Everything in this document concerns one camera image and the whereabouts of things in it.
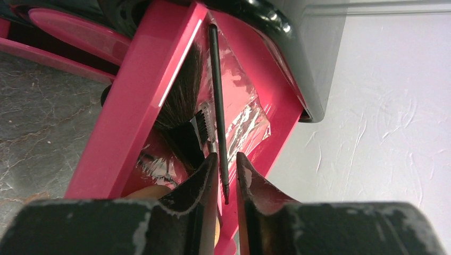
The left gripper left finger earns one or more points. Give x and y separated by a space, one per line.
181 222

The black makeup brush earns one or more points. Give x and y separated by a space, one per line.
177 121

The pink lip gloss wand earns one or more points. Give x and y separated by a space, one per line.
211 140

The thin black makeup stick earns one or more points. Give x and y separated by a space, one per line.
219 110

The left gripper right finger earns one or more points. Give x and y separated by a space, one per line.
271 222

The clear plastic wrapper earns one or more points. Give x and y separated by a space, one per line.
246 123

